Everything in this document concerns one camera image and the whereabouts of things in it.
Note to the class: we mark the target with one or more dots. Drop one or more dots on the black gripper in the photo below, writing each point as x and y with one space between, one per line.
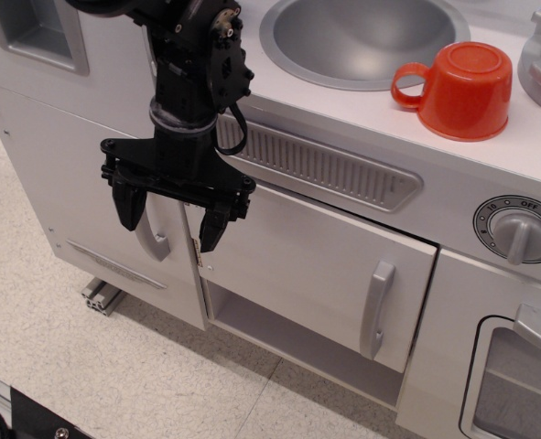
186 169

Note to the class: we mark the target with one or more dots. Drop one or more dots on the white cabinet door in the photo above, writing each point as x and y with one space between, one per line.
312 264

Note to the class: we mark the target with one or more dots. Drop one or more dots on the silver cabinet door handle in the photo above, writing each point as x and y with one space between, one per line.
371 335

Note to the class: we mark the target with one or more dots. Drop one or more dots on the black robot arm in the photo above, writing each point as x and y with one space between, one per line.
200 74

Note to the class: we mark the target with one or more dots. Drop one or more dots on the silver fridge emblem trim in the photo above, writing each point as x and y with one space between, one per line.
117 267

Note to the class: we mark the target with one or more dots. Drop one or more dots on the white fridge door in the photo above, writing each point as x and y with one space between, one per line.
57 158

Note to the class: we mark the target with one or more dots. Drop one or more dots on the silver vent grille panel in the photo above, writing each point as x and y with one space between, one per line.
369 182

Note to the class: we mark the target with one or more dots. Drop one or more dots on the silver recessed dispenser panel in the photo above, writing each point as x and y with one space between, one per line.
45 31

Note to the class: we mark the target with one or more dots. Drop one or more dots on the silver toy sink basin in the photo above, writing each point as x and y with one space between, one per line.
357 45

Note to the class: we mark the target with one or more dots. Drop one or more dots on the white toy kitchen body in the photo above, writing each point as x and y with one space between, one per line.
458 176

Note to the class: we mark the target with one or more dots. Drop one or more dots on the red plastic cup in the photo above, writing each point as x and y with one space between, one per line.
464 95

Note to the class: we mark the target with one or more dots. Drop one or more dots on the white oven door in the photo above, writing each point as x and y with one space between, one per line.
470 374

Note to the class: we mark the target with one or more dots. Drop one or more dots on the grey timer knob dial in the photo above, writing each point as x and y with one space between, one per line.
510 227

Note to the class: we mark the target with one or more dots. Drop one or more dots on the silver fridge door handle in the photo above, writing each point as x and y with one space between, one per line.
155 245

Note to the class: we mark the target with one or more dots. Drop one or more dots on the aluminium extrusion rail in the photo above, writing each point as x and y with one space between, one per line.
102 297

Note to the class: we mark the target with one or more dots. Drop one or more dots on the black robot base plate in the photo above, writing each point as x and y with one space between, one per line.
23 417

